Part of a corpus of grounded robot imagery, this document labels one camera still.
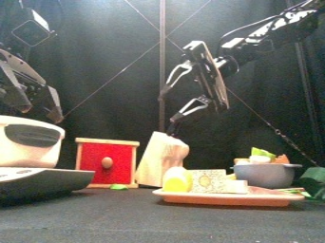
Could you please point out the small white block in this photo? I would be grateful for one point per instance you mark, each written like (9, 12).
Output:
(237, 186)

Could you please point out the pink toy meat slice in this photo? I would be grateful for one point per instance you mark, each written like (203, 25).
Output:
(266, 190)

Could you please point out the large green toy leaf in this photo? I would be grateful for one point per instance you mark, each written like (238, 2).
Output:
(313, 182)

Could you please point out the white toy food piece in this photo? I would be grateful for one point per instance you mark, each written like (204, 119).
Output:
(258, 159)

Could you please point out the green toy lettuce leaf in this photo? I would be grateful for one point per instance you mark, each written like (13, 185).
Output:
(262, 152)

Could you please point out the orange toy food piece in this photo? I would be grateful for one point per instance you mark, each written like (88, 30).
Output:
(281, 159)

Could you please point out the tan toy food piece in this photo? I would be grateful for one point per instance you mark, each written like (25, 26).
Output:
(241, 161)

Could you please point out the small green toy piece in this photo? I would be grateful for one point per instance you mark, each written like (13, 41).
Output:
(119, 187)

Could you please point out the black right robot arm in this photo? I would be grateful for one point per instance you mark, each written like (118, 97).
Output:
(274, 27)

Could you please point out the slanted dark frame pole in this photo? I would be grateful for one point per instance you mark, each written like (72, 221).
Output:
(306, 101)

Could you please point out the white toy rice cooker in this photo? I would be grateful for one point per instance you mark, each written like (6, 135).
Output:
(29, 142)

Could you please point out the grey toy pot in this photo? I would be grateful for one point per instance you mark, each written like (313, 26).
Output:
(266, 175)

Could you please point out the red wooden drawer box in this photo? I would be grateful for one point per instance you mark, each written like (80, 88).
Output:
(95, 155)

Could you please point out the vertical metal frame pole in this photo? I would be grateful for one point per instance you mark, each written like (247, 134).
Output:
(162, 63)

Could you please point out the orange serving tray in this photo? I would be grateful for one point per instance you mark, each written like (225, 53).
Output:
(229, 199)

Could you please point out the wooden knife block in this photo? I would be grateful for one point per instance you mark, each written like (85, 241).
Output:
(162, 155)

